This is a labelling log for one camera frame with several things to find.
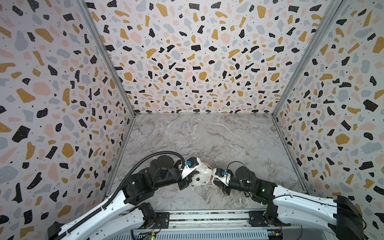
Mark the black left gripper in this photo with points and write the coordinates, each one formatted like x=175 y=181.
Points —
x=187 y=181

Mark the white plush teddy bear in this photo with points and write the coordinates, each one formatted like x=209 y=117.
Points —
x=202 y=177

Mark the red white striped sweater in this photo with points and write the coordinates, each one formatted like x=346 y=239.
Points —
x=212 y=177

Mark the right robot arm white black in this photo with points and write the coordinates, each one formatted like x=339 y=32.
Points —
x=336 y=216

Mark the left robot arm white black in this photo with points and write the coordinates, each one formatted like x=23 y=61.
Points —
x=134 y=190

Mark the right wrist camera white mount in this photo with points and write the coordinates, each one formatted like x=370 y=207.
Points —
x=222 y=175

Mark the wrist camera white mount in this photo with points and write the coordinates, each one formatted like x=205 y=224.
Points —
x=222 y=175
x=191 y=165

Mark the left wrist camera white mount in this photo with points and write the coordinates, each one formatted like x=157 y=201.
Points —
x=191 y=165

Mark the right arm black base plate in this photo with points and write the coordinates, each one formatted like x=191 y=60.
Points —
x=258 y=219

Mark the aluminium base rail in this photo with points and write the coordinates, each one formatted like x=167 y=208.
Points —
x=228 y=223

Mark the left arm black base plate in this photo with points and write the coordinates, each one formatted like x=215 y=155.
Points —
x=161 y=221

